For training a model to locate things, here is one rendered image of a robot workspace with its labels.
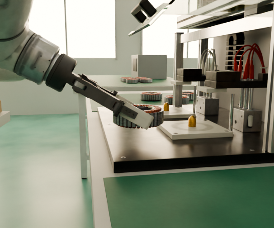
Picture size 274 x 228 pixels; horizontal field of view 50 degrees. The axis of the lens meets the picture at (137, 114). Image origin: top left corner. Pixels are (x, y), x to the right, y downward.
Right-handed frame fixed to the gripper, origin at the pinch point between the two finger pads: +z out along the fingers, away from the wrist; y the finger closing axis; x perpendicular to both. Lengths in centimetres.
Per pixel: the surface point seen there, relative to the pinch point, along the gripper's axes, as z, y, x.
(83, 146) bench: 19, -167, -54
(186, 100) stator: 33, -62, 12
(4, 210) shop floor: -12, -126, -104
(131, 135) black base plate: 2.7, -4.3, -5.5
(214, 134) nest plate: 18.3, 1.1, 4.5
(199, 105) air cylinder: 25.9, -31.1, 10.9
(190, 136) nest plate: 13.4, 1.0, 1.4
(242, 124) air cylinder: 25.9, -3.0, 10.1
